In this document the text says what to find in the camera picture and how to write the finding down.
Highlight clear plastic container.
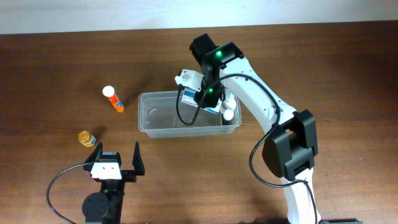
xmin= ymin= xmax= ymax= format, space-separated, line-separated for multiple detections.
xmin=138 ymin=91 xmax=241 ymax=138

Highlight white Panadol box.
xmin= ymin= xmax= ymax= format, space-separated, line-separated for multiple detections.
xmin=180 ymin=88 xmax=221 ymax=114

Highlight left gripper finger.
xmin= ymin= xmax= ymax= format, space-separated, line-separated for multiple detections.
xmin=85 ymin=141 xmax=103 ymax=164
xmin=132 ymin=141 xmax=145 ymax=172

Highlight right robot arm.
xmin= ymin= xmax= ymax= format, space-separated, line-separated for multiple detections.
xmin=189 ymin=34 xmax=322 ymax=223

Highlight white spray bottle clear cap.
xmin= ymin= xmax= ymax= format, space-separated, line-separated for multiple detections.
xmin=220 ymin=93 xmax=237 ymax=114

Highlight small jar gold lid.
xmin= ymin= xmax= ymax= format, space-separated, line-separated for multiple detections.
xmin=78 ymin=131 xmax=96 ymax=147

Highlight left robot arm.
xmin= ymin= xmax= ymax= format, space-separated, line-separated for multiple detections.
xmin=82 ymin=142 xmax=145 ymax=224

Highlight dark bottle white cap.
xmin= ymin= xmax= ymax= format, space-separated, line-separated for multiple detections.
xmin=221 ymin=109 xmax=234 ymax=126

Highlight orange tablet tube white cap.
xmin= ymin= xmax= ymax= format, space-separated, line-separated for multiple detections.
xmin=102 ymin=85 xmax=124 ymax=113

